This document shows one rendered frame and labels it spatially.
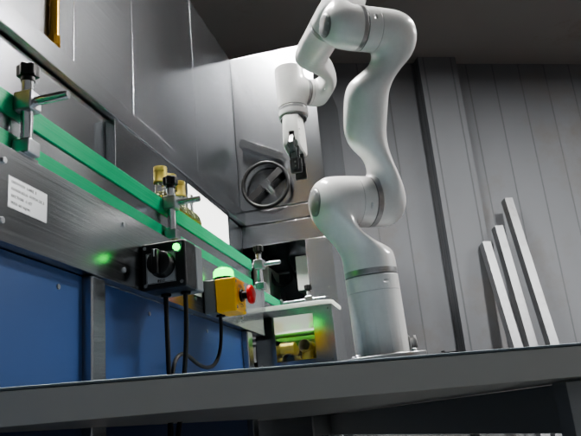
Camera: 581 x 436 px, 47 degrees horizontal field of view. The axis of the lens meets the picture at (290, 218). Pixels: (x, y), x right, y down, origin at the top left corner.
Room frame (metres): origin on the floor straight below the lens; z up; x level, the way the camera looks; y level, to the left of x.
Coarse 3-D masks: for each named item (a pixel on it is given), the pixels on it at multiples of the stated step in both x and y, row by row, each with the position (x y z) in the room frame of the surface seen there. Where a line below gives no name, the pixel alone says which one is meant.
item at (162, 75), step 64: (0, 0) 1.14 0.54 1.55; (64, 0) 1.40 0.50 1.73; (128, 0) 1.73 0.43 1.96; (0, 64) 1.18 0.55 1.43; (64, 64) 1.36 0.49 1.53; (128, 64) 1.72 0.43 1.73; (192, 64) 2.24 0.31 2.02; (64, 128) 1.40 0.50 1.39; (128, 128) 1.67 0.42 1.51; (192, 128) 2.20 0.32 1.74
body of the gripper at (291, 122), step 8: (280, 120) 1.73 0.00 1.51; (288, 120) 1.68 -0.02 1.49; (296, 120) 1.68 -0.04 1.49; (304, 120) 1.74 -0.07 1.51; (288, 128) 1.68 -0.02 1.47; (296, 128) 1.68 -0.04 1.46; (288, 136) 1.68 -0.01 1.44; (296, 136) 1.68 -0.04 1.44; (304, 136) 1.73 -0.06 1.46; (288, 144) 1.72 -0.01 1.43; (296, 144) 1.70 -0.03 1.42; (304, 144) 1.73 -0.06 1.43; (288, 152) 1.72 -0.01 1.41; (304, 152) 1.74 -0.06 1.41
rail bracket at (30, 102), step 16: (32, 64) 0.77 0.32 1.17; (32, 80) 0.78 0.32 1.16; (16, 96) 0.77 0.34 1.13; (32, 96) 0.77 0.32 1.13; (48, 96) 0.77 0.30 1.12; (64, 96) 0.77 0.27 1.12; (32, 112) 0.78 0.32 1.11; (32, 128) 0.78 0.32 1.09; (16, 144) 0.77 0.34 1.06; (32, 144) 0.78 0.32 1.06; (32, 160) 0.79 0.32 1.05
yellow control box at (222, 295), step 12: (204, 288) 1.36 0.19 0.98; (216, 288) 1.36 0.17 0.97; (228, 288) 1.35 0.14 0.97; (240, 288) 1.39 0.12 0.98; (204, 300) 1.36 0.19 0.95; (216, 300) 1.36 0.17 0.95; (228, 300) 1.35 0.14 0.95; (240, 300) 1.38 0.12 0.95; (216, 312) 1.37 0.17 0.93; (228, 312) 1.37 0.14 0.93; (240, 312) 1.39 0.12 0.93
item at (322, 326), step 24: (288, 312) 1.83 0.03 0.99; (312, 312) 1.82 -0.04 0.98; (336, 312) 1.88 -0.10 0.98; (264, 336) 1.85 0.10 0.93; (288, 336) 1.84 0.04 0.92; (312, 336) 1.82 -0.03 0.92; (336, 336) 1.84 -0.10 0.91; (264, 360) 1.85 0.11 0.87; (288, 360) 1.84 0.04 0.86; (312, 360) 1.82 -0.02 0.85; (336, 360) 1.81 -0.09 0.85
